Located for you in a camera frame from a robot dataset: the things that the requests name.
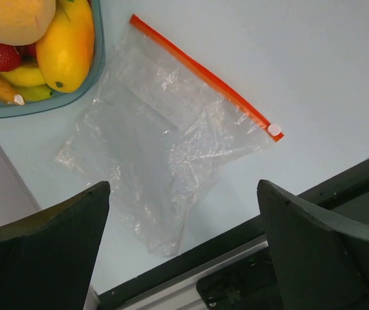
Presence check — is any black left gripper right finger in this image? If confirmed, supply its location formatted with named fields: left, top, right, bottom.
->
left=257, top=180, right=369, bottom=309

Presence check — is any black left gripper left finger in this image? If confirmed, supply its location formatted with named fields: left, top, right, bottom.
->
left=0, top=181, right=111, bottom=309

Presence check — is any clear zip bag orange zipper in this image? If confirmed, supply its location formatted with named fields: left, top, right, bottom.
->
left=56, top=15, right=283, bottom=256

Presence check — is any peach fruit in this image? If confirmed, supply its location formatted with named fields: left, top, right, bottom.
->
left=0, top=0, right=56, bottom=46

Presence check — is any blue-grey fruit tray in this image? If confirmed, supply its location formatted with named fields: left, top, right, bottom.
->
left=0, top=0, right=105, bottom=119

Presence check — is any yellow banana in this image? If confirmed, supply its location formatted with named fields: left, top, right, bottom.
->
left=0, top=61, right=46, bottom=87

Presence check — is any yellow orange mango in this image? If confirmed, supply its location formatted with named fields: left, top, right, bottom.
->
left=36, top=0, right=95, bottom=93

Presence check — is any red strawberry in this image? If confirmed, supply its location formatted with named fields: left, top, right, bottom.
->
left=0, top=43, right=22, bottom=72

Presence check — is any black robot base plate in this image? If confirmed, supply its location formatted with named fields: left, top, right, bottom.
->
left=97, top=151, right=369, bottom=310

